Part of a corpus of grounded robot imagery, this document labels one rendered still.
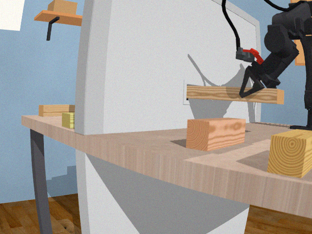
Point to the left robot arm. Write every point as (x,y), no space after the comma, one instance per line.
(288,26)

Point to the grey panel wall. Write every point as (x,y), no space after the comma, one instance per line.
(133,58)

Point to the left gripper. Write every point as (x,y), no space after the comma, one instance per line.
(266,71)

